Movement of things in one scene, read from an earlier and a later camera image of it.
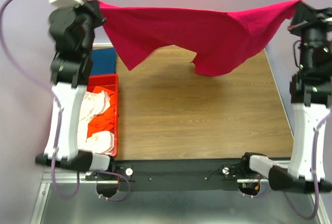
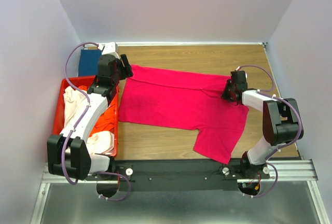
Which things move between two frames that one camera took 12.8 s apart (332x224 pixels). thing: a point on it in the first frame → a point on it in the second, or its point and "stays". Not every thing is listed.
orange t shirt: [105, 122] stays
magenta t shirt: [225, 43] → [186, 101]
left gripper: [91, 8] → [127, 70]
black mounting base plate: [180, 174] stays
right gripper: [305, 16] → [224, 95]
